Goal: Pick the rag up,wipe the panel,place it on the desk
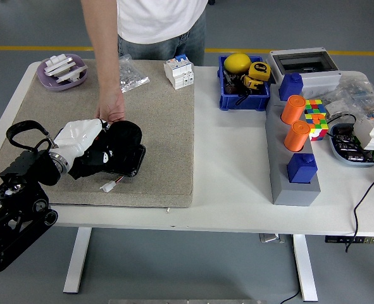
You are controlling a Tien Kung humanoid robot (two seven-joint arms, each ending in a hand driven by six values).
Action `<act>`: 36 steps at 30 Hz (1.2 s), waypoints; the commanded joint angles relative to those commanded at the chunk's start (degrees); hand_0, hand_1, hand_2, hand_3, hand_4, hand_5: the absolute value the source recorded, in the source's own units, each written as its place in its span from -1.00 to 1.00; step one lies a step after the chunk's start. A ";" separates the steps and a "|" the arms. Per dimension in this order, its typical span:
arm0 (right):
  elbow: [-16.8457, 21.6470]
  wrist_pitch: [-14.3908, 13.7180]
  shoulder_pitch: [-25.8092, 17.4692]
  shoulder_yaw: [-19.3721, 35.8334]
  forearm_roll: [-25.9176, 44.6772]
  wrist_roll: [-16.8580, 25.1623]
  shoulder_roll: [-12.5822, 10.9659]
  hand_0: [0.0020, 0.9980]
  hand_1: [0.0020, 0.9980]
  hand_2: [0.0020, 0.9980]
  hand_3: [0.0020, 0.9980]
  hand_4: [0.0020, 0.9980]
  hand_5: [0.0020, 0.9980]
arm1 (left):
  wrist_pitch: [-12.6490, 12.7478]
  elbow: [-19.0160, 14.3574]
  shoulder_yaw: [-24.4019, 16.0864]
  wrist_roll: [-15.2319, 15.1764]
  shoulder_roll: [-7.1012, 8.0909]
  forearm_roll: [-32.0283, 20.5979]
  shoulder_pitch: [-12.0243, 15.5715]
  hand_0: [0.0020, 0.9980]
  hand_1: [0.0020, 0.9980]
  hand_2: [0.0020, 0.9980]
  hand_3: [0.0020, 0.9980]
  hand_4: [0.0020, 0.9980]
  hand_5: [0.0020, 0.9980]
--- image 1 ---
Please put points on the clear bags of components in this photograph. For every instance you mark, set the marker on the clear bags of components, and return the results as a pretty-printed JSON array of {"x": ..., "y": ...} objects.
[{"x": 357, "y": 95}]

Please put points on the black electronic components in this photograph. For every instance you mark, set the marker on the black electronic components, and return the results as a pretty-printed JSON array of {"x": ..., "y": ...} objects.
[{"x": 346, "y": 142}]

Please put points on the blue block with knob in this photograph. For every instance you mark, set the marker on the blue block with knob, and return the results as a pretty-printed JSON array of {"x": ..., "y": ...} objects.
[
  {"x": 302, "y": 169},
  {"x": 291, "y": 87}
]

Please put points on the person's right hand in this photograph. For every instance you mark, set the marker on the person's right hand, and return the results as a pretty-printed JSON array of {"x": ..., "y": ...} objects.
[{"x": 110, "y": 106}]

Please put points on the white circuit breaker blue switch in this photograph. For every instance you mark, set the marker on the white circuit breaker blue switch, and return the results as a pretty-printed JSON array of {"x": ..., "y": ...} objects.
[{"x": 178, "y": 74}]

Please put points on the purple bowl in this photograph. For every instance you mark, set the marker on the purple bowl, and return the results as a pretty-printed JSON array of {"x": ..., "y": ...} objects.
[{"x": 52, "y": 80}]

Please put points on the colourful puzzle cube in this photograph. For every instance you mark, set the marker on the colourful puzzle cube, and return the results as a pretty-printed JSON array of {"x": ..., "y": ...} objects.
[{"x": 316, "y": 120}]

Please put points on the brown part in bin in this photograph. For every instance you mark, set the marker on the brown part in bin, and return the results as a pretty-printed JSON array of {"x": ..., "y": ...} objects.
[{"x": 231, "y": 86}]

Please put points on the blue-grey bowl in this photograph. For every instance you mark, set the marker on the blue-grey bowl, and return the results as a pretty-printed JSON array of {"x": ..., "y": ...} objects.
[{"x": 348, "y": 160}]

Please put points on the person's right forearm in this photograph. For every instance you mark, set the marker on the person's right forearm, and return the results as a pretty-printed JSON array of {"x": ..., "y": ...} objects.
[{"x": 107, "y": 66}]

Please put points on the black glossy panel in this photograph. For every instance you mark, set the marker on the black glossy panel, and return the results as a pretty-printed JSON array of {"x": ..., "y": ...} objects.
[{"x": 135, "y": 161}]

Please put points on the grey-brown mat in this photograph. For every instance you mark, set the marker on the grey-brown mat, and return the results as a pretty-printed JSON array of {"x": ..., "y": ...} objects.
[{"x": 161, "y": 133}]

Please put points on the black table control panel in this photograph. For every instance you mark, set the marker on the black table control panel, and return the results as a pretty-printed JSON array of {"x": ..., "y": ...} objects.
[{"x": 351, "y": 239}]

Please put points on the yellow tape measure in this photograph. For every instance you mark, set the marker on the yellow tape measure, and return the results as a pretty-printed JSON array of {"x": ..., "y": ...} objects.
[{"x": 261, "y": 70}]

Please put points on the person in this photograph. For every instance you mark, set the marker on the person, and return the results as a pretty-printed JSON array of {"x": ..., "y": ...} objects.
[{"x": 161, "y": 19}]

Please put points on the silver bracket under table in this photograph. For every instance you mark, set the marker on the silver bracket under table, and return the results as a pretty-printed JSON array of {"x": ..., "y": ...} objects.
[{"x": 271, "y": 238}]

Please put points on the grey enclosure box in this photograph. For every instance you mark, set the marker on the grey enclosure box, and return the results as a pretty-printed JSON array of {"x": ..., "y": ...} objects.
[{"x": 316, "y": 79}]

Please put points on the orange cylinder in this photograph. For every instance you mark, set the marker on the orange cylinder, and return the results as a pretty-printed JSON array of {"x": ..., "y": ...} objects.
[
  {"x": 292, "y": 109},
  {"x": 296, "y": 136}
]

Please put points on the yellow ball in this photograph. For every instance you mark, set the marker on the yellow ball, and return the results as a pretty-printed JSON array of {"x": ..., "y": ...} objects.
[{"x": 236, "y": 63}]

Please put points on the white plastic bracket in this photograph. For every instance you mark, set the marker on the white plastic bracket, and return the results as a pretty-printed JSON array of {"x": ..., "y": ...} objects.
[
  {"x": 74, "y": 73},
  {"x": 57, "y": 59},
  {"x": 61, "y": 67}
]

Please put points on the white table leg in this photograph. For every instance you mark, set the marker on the white table leg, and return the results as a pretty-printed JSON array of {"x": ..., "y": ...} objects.
[
  {"x": 305, "y": 269},
  {"x": 76, "y": 259}
]

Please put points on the yellow black tool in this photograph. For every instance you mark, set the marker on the yellow black tool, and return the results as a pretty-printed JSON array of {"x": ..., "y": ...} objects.
[{"x": 252, "y": 83}]

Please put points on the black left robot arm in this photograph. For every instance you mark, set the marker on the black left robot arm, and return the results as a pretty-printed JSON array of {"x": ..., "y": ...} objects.
[{"x": 19, "y": 206}]

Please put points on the clear bag of screws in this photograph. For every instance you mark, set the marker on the clear bag of screws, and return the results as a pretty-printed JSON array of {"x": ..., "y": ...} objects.
[{"x": 133, "y": 77}]

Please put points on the blue plastic bin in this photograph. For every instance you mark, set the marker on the blue plastic bin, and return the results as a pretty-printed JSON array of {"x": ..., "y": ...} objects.
[{"x": 243, "y": 101}]

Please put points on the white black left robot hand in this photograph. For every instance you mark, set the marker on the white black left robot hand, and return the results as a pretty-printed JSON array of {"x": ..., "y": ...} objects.
[{"x": 79, "y": 137}]

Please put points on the grey block holder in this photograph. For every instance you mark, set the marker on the grey block holder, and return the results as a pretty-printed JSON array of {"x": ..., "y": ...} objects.
[{"x": 295, "y": 193}]

